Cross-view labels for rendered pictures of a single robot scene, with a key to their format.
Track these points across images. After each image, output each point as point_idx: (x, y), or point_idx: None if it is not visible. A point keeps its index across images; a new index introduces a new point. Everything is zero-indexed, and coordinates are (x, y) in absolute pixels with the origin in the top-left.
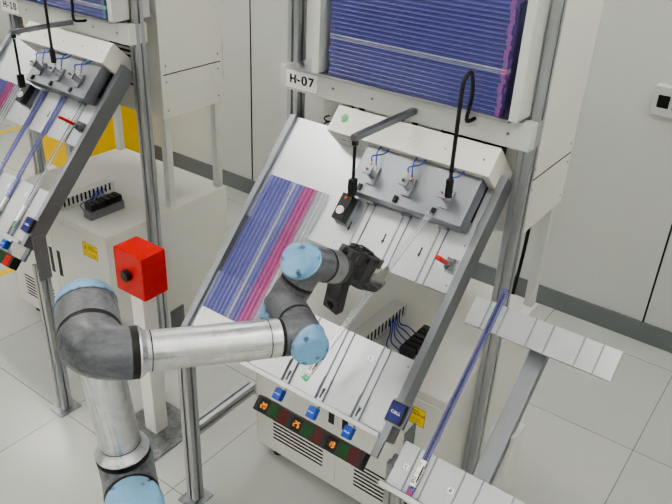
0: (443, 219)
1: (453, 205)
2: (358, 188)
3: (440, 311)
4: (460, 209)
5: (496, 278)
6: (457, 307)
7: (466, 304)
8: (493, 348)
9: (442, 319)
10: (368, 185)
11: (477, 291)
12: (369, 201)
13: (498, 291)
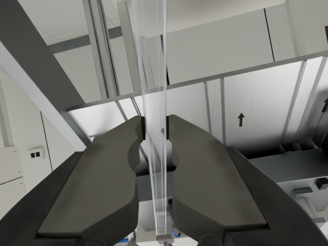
0: (150, 201)
1: (152, 212)
2: (325, 184)
3: (31, 89)
4: (139, 213)
5: (113, 93)
6: (176, 6)
7: (174, 12)
8: (86, 10)
9: (11, 78)
10: (304, 187)
11: (177, 23)
12: (294, 153)
13: (106, 79)
